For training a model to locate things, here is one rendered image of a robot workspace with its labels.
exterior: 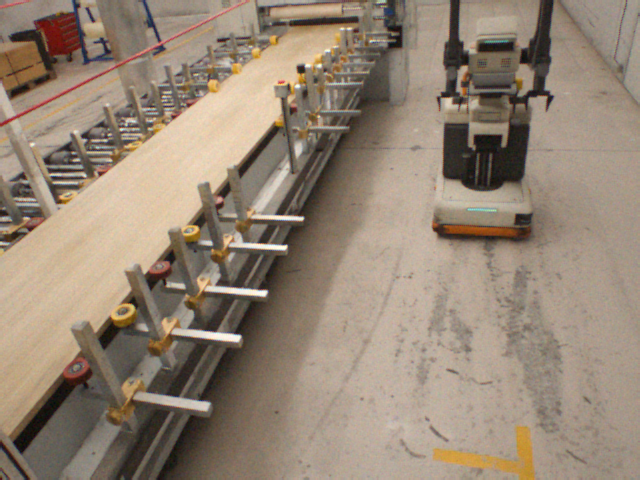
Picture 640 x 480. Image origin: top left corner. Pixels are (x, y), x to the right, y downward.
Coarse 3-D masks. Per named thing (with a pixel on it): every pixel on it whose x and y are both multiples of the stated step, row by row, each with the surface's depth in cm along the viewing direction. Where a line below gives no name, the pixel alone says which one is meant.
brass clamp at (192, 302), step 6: (198, 282) 190; (204, 282) 189; (210, 282) 192; (204, 288) 187; (186, 294) 184; (198, 294) 184; (204, 294) 187; (186, 300) 182; (192, 300) 182; (198, 300) 183; (204, 300) 188; (186, 306) 184; (192, 306) 183; (198, 306) 185
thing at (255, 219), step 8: (224, 216) 230; (232, 216) 229; (256, 216) 227; (264, 216) 226; (272, 216) 225; (280, 216) 224; (288, 216) 224; (296, 216) 223; (272, 224) 225; (280, 224) 224; (288, 224) 223; (296, 224) 222
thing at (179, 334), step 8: (128, 328) 170; (136, 328) 170; (144, 328) 169; (176, 328) 168; (144, 336) 170; (176, 336) 166; (184, 336) 165; (192, 336) 164; (200, 336) 163; (208, 336) 163; (216, 336) 163; (224, 336) 162; (232, 336) 162; (240, 336) 162; (208, 344) 164; (216, 344) 163; (224, 344) 162; (232, 344) 161; (240, 344) 161
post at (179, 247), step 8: (168, 232) 169; (176, 232) 168; (176, 240) 170; (184, 240) 173; (176, 248) 172; (184, 248) 173; (176, 256) 174; (184, 256) 174; (184, 264) 175; (192, 264) 179; (184, 272) 178; (192, 272) 180; (184, 280) 180; (192, 280) 180; (192, 288) 181; (200, 312) 188
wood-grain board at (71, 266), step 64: (256, 64) 428; (192, 128) 311; (256, 128) 299; (128, 192) 245; (192, 192) 238; (0, 256) 207; (64, 256) 202; (128, 256) 197; (0, 320) 171; (64, 320) 168; (0, 384) 146
